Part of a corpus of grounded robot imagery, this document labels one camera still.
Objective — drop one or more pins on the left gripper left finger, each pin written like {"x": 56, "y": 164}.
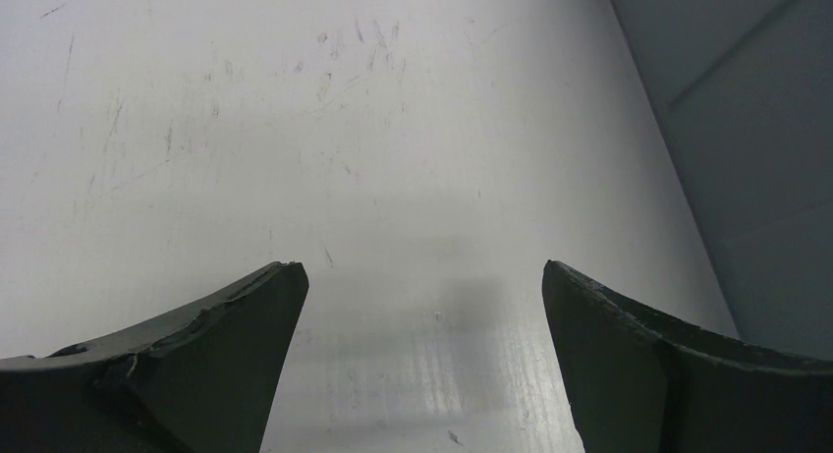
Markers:
{"x": 199, "y": 378}

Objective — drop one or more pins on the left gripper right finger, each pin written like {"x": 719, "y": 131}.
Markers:
{"x": 641, "y": 380}

